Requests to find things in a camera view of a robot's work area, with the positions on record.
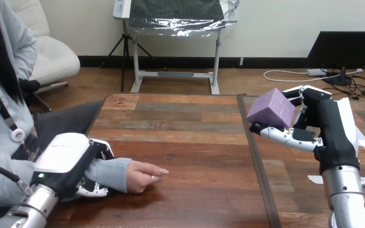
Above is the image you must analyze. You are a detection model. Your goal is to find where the person's hand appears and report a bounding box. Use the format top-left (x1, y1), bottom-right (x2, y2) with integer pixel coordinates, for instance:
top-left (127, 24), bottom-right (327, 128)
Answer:
top-left (125, 160), bottom-right (170, 194)

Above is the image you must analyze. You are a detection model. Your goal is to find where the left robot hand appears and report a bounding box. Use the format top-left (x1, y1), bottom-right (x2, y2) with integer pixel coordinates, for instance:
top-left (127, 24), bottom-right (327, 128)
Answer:
top-left (30, 132), bottom-right (115, 201)

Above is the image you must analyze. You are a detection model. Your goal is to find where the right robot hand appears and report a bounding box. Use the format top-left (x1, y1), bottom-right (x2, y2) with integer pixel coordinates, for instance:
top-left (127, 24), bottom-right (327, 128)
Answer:
top-left (249, 85), bottom-right (361, 175)

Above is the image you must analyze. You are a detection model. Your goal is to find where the purple block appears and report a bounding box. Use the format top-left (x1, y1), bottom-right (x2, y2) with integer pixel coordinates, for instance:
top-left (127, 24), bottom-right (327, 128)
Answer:
top-left (246, 87), bottom-right (296, 129)

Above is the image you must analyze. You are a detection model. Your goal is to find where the dark screen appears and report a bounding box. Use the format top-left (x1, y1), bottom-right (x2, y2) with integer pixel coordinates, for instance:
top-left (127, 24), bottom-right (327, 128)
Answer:
top-left (305, 30), bottom-right (365, 86)

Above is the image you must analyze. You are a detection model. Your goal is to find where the white cushioned chair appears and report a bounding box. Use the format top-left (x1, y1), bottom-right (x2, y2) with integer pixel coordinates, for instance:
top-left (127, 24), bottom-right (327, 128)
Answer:
top-left (9, 0), bottom-right (81, 111)

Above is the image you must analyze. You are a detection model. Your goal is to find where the person's body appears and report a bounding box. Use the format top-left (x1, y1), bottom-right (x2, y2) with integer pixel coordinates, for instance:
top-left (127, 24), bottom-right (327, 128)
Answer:
top-left (0, 0), bottom-right (104, 228)

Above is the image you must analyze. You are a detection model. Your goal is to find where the black tripod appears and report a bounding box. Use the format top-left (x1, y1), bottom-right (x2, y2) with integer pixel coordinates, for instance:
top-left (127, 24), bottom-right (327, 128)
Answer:
top-left (100, 19), bottom-right (168, 93)

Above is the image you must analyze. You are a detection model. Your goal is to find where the person's forearm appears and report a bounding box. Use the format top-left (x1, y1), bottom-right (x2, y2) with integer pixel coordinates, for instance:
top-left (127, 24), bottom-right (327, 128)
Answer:
top-left (83, 157), bottom-right (133, 194)

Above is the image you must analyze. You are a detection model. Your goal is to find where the foil sheet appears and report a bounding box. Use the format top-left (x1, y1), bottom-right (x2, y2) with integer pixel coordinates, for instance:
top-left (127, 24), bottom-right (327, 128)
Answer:
top-left (126, 0), bottom-right (240, 37)

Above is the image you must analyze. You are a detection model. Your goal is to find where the black cable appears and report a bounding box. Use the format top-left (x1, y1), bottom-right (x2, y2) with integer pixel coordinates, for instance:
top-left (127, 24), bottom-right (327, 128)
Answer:
top-left (0, 163), bottom-right (34, 197)

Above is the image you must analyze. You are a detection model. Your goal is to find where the tangle of cables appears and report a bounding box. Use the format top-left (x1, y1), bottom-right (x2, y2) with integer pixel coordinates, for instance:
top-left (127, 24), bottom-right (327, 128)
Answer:
top-left (263, 67), bottom-right (365, 101)

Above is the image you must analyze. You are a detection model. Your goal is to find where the white desk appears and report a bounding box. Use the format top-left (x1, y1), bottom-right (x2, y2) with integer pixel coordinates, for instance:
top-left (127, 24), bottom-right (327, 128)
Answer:
top-left (112, 0), bottom-right (221, 95)

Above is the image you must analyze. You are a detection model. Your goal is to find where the white power strip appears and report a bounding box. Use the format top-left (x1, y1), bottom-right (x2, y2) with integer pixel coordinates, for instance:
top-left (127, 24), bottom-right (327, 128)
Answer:
top-left (306, 68), bottom-right (328, 76)

